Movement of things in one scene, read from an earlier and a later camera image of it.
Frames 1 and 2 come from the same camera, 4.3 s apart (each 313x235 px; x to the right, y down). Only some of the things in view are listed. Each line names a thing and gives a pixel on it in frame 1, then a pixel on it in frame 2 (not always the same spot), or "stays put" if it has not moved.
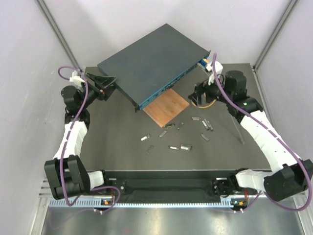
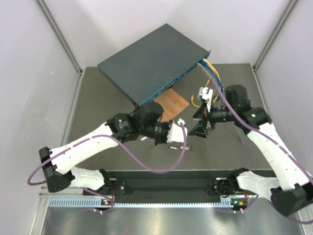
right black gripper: x=200 y=88 → x=200 y=129
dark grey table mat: x=207 y=137 stays put
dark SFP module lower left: x=149 y=150 stays put
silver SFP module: x=145 y=137 stays put
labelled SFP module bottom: x=173 y=148 stays put
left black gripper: x=102 y=89 → x=164 y=140
